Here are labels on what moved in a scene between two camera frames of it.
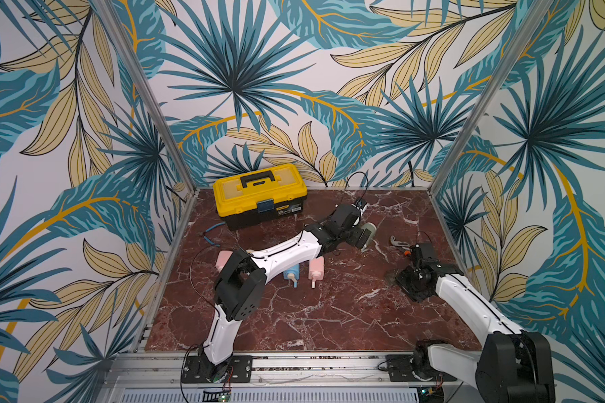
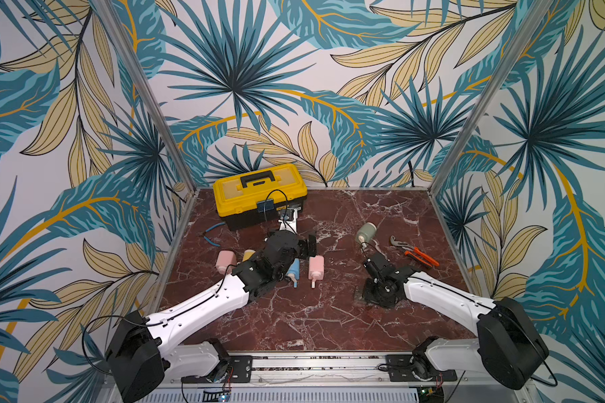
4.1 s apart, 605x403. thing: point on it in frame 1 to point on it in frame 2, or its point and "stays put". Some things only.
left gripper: [355, 239] to [302, 244]
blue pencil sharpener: [292, 274] stays put
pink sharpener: [223, 258] stays put
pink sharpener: [316, 269] stays put
